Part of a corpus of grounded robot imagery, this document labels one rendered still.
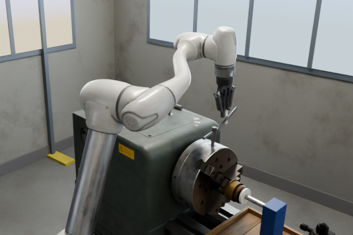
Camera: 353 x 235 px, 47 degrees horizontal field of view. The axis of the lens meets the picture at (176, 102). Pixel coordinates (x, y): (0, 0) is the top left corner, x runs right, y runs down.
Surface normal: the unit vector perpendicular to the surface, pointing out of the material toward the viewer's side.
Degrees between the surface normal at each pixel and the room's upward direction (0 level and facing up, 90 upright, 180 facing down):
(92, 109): 74
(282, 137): 90
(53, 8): 90
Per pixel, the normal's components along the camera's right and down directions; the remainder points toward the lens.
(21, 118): 0.80, 0.23
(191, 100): -0.61, 0.25
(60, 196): 0.04, -0.94
